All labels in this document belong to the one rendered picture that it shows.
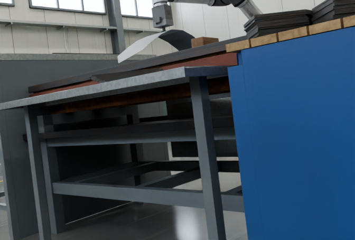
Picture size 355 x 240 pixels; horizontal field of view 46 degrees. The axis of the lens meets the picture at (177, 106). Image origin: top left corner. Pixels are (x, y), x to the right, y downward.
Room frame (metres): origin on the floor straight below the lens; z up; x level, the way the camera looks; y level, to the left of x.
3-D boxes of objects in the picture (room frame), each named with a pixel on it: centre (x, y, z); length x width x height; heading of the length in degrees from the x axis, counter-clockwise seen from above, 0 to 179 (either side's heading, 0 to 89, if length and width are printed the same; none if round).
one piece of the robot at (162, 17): (2.17, 0.03, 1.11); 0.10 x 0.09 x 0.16; 144
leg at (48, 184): (2.41, 0.76, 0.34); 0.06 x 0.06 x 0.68; 48
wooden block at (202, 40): (1.73, -0.15, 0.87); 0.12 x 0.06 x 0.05; 143
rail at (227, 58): (1.94, 0.24, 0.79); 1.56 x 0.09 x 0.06; 48
